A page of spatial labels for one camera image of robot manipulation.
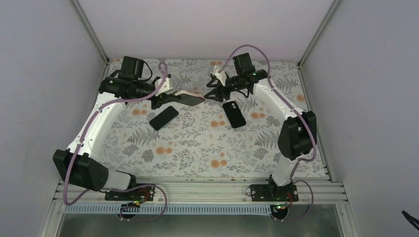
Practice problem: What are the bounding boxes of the phone with beige case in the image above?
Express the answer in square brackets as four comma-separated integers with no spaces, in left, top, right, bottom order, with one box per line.
[174,90,205,106]

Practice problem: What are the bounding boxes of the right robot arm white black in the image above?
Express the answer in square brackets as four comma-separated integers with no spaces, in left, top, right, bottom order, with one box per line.
[204,53,317,202]

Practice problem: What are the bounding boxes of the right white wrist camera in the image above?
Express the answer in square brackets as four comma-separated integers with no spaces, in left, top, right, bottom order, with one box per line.
[210,65,228,86]

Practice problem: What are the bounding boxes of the white slotted cable duct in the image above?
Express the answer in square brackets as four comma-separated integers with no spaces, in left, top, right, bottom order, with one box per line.
[64,204,279,216]

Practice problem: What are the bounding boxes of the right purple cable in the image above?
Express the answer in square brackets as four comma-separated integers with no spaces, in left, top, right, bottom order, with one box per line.
[219,44,318,223]

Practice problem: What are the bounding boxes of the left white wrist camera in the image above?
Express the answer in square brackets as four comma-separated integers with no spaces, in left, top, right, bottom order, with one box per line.
[153,75,175,96]

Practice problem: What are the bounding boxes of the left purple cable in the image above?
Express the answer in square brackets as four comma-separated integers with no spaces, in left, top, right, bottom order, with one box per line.
[63,62,169,223]

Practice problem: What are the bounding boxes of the black object at edge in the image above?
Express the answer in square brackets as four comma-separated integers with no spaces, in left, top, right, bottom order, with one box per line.
[402,210,419,230]

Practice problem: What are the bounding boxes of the black phone case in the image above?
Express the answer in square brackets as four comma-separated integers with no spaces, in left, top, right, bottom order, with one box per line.
[222,101,246,129]

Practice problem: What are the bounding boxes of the floral patterned table mat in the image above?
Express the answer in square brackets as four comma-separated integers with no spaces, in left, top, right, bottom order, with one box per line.
[98,59,308,178]

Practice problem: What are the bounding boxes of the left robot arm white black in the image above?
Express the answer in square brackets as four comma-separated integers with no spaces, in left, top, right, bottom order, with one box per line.
[53,56,170,200]

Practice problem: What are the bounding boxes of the purple cable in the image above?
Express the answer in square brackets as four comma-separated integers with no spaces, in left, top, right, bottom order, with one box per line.
[219,44,318,223]
[63,62,169,223]

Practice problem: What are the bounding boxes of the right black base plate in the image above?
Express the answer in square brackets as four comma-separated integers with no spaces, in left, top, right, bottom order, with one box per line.
[245,183,299,202]

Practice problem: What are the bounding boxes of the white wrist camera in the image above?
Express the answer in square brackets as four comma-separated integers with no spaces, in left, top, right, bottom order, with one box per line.
[153,75,175,96]
[210,65,228,86]

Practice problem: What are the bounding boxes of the aluminium mounting rail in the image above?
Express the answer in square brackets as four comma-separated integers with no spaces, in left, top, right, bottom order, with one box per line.
[54,178,349,205]

